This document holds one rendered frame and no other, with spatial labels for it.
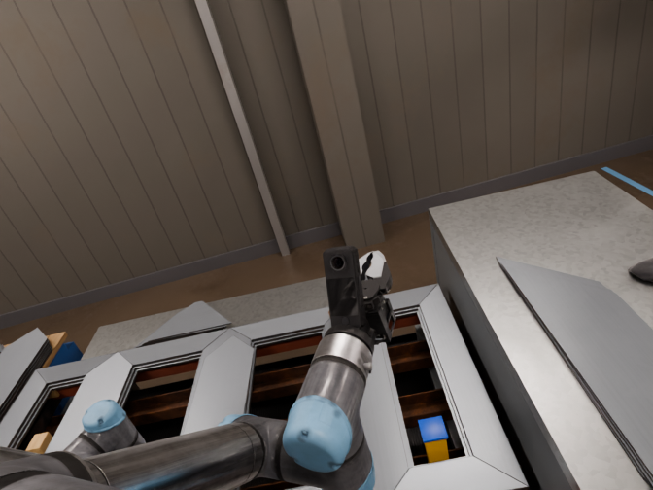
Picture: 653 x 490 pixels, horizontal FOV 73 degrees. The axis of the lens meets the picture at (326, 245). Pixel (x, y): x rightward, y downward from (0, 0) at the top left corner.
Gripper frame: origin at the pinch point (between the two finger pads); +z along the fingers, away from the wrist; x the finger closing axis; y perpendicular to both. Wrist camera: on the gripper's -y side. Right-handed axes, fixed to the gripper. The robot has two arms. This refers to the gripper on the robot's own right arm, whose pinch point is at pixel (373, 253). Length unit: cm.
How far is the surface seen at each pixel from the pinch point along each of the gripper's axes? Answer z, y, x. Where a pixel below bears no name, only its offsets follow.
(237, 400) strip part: 11, 53, -64
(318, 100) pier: 211, 16, -91
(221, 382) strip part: 16, 52, -73
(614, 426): 0, 44, 33
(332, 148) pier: 212, 49, -93
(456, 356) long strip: 34, 62, -2
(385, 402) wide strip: 16, 59, -19
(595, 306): 31, 43, 34
